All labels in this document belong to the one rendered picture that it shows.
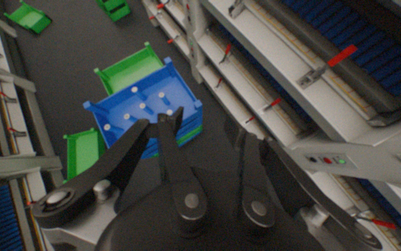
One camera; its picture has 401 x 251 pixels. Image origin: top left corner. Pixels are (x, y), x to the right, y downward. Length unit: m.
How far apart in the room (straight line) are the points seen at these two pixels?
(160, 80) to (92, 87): 0.84
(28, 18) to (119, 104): 1.82
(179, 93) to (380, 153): 0.50
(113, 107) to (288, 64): 0.56
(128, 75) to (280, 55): 0.70
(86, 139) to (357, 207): 1.39
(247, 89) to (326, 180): 0.43
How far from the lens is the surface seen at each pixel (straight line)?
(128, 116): 0.41
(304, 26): 0.41
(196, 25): 0.64
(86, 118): 1.19
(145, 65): 0.79
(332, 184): 0.63
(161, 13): 1.20
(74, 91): 1.36
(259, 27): 0.43
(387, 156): 0.40
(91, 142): 1.10
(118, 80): 0.81
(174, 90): 0.46
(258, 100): 0.53
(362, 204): 0.69
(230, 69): 0.57
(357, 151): 0.41
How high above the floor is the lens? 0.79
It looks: 77 degrees down
